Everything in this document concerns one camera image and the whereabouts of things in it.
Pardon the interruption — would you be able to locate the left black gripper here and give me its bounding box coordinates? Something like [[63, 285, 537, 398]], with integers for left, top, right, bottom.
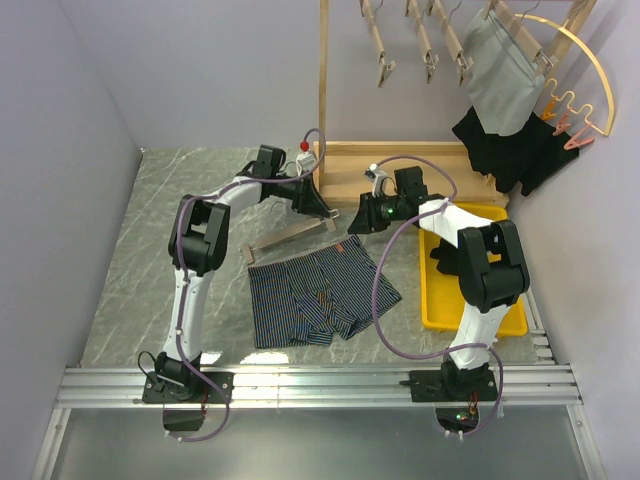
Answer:
[[272, 171, 330, 219]]

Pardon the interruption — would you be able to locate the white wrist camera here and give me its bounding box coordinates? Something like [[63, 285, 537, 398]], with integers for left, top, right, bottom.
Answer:
[[364, 163, 390, 197], [294, 140, 316, 176]]

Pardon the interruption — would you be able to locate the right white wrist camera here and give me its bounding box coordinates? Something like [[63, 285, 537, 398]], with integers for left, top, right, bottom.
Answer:
[[364, 163, 390, 197]]

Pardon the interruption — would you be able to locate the aluminium mounting rail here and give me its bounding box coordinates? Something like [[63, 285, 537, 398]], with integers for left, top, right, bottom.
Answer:
[[29, 324, 606, 480]]

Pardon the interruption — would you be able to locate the pink clothespin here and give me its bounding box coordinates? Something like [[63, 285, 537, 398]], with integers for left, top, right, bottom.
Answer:
[[553, 110, 571, 136], [564, 124, 595, 151]]

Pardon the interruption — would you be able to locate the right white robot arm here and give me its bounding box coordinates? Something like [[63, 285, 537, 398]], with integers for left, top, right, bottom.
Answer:
[[348, 164, 530, 402]]

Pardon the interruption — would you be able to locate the wooden drying rack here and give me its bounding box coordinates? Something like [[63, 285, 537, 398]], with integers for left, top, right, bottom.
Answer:
[[313, 1, 616, 209]]

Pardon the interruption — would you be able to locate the wooden clip hanger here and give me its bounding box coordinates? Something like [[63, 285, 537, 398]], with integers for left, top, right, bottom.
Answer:
[[405, 0, 439, 84], [240, 209, 340, 265], [485, 1, 554, 74], [359, 0, 396, 88], [427, 0, 473, 86]]

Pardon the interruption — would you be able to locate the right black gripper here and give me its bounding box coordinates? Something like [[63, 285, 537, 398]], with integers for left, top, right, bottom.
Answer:
[[347, 191, 406, 235]]

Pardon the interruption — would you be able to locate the orange clothespin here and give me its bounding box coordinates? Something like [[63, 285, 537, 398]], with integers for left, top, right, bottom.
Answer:
[[540, 100, 556, 121]]

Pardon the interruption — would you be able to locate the black underwear in tray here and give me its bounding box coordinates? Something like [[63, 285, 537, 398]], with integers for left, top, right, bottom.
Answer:
[[430, 239, 459, 276]]

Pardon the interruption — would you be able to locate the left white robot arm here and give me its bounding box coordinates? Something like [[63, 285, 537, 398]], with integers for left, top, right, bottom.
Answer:
[[142, 141, 334, 404]]

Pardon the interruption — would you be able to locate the striped navy underwear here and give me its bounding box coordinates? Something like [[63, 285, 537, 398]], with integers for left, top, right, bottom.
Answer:
[[248, 236, 377, 349]]

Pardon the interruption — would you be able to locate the black hanging underwear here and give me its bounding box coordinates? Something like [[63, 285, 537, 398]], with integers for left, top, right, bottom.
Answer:
[[452, 108, 580, 196]]

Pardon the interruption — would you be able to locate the yellow plastic tray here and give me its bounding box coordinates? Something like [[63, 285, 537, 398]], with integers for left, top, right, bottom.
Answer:
[[419, 230, 528, 338]]

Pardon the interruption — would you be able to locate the gold semicircle clip hanger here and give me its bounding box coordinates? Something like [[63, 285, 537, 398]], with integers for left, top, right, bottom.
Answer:
[[515, 13, 616, 137]]

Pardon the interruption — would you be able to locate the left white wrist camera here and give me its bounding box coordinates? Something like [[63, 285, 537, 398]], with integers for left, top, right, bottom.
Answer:
[[294, 140, 316, 176]]

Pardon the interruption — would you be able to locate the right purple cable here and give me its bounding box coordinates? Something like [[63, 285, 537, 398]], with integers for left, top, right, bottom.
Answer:
[[369, 154, 503, 440]]

